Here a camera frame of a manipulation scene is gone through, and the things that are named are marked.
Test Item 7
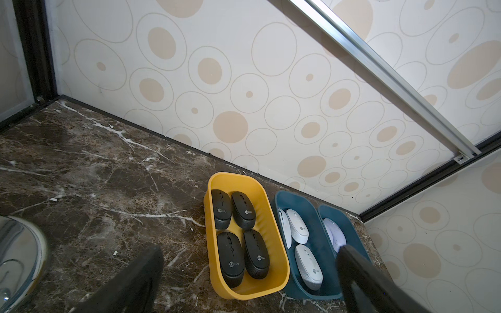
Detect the yellow storage box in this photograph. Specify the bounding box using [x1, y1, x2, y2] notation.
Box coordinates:
[204, 172, 290, 301]

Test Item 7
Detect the white mouse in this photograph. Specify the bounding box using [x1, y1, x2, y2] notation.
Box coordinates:
[294, 244, 323, 291]
[278, 209, 292, 249]
[286, 209, 309, 245]

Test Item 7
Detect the horizontal aluminium back bar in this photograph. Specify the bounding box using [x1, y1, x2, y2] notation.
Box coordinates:
[291, 1, 481, 164]

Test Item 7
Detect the black mouse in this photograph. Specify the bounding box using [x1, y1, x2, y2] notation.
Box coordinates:
[217, 232, 245, 288]
[211, 189, 233, 230]
[231, 192, 257, 230]
[243, 229, 270, 279]

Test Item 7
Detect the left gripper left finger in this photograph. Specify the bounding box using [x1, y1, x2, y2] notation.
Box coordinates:
[74, 245, 164, 312]

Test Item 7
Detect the purple mouse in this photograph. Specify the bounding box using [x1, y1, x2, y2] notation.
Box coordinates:
[323, 218, 347, 253]

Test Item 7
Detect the teal storage box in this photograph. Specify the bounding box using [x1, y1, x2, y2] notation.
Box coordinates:
[272, 190, 343, 301]
[318, 205, 371, 262]

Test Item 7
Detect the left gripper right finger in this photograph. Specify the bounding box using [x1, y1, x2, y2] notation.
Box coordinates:
[336, 245, 428, 313]

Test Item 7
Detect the silver wire cup rack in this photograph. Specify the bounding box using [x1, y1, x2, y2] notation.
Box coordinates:
[1, 215, 50, 312]

